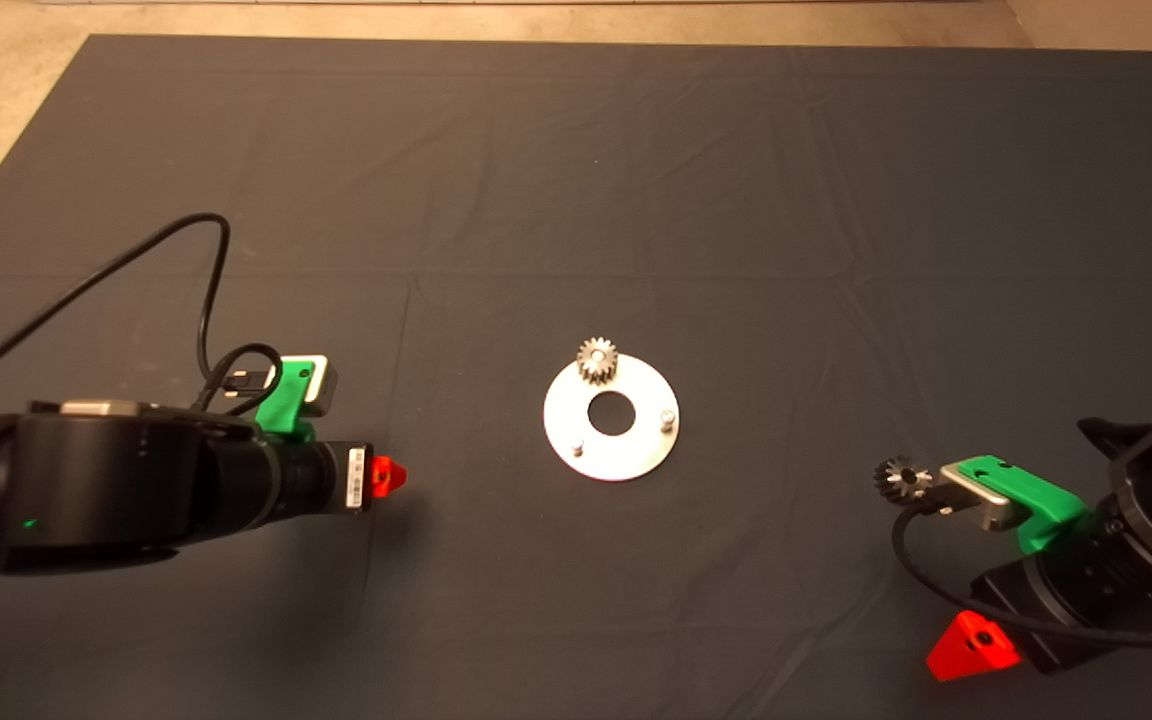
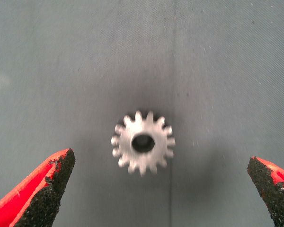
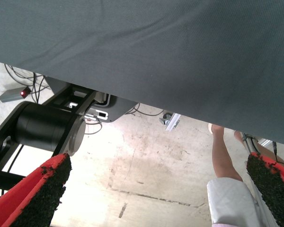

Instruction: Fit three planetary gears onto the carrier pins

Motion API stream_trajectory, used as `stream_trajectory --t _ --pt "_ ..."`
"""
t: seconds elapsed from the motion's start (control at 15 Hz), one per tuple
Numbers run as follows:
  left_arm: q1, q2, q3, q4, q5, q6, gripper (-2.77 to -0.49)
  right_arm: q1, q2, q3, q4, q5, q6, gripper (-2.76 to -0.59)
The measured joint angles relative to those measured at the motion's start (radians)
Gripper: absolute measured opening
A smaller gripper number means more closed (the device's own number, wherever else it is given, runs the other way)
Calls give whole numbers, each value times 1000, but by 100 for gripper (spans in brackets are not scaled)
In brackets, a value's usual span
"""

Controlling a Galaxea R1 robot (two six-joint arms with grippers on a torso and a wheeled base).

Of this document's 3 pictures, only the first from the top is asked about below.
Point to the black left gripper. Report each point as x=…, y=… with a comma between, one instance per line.
x=321, y=480

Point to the round metal carrier plate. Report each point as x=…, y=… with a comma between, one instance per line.
x=626, y=455

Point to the small steel planetary gear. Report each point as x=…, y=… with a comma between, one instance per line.
x=604, y=372

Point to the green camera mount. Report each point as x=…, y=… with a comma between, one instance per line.
x=281, y=410
x=1036, y=497

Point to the dark grey table cloth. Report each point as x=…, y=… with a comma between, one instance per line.
x=736, y=200

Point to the dark gear right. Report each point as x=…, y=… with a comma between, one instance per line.
x=894, y=478

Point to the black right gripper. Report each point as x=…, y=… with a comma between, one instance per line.
x=1081, y=592

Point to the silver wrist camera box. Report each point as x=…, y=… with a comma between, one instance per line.
x=978, y=500
x=324, y=390

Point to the green left camera mount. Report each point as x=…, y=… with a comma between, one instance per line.
x=281, y=410

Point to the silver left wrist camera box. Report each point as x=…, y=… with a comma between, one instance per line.
x=324, y=390

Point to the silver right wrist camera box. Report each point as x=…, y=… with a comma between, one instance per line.
x=978, y=500

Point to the green right camera mount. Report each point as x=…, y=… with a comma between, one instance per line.
x=1036, y=497

